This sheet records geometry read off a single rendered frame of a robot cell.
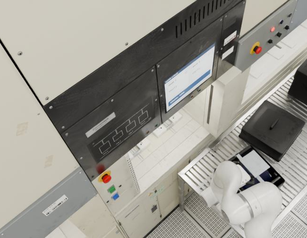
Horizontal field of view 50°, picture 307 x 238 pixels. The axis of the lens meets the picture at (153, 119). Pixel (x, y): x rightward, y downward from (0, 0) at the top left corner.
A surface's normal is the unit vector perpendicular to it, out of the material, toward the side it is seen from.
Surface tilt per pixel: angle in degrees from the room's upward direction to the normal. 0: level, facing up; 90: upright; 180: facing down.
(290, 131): 0
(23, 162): 90
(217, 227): 0
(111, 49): 88
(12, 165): 90
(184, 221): 0
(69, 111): 90
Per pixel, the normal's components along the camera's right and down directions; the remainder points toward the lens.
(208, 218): -0.07, -0.53
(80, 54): 0.66, 0.62
